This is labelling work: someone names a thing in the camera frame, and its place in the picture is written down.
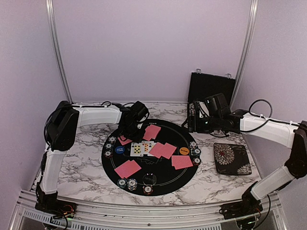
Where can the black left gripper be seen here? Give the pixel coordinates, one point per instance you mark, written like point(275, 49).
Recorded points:
point(137, 138)

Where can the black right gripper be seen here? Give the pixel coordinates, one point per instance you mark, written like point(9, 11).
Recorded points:
point(193, 125)

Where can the dealt red card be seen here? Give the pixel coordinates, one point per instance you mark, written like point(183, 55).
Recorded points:
point(167, 150)
point(132, 167)
point(123, 140)
point(157, 149)
point(121, 171)
point(181, 162)

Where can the small blue ten chip stack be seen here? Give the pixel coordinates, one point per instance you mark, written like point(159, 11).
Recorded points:
point(112, 139)

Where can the blue small blind button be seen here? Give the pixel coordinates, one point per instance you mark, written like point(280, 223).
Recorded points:
point(119, 149)

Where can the red pip face-up card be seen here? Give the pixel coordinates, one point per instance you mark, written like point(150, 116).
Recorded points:
point(145, 148)

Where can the red playing card deck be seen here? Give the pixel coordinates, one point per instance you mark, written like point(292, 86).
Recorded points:
point(151, 132)

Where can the small green fifty chip stack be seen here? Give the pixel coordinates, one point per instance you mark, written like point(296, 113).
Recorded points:
point(109, 146)

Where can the orange big blind button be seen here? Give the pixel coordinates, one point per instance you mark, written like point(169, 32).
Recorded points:
point(184, 151)

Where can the clear round dealer button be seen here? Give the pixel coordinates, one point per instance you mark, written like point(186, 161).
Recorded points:
point(149, 179)

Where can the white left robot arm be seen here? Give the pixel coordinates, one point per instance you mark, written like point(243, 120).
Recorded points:
point(62, 124)

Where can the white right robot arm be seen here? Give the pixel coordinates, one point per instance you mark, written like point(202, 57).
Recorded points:
point(283, 143)

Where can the black poker chip case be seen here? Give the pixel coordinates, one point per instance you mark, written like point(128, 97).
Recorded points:
point(204, 85)

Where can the black floral rectangular tray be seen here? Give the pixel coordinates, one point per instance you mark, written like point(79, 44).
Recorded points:
point(231, 159)

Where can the round black poker mat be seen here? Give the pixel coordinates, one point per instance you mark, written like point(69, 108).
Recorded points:
point(168, 178)

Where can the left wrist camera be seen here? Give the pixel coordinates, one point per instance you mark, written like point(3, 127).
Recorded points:
point(139, 112)

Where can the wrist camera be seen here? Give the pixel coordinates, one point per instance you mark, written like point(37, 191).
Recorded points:
point(139, 112)
point(216, 105)

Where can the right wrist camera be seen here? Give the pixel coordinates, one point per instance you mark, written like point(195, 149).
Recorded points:
point(216, 105)

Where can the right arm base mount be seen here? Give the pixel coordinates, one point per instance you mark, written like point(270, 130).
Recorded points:
point(242, 208)

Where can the aluminium front rail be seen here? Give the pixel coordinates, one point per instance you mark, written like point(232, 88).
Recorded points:
point(104, 216)

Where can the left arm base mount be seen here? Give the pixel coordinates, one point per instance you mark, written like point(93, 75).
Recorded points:
point(50, 203)

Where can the right aluminium frame post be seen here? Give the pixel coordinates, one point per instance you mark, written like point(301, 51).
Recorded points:
point(246, 46)

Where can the aluminium frame post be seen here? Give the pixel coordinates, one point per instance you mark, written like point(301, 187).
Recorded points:
point(56, 47)
point(246, 46)

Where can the left aluminium frame post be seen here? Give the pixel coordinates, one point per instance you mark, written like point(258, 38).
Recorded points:
point(56, 47)

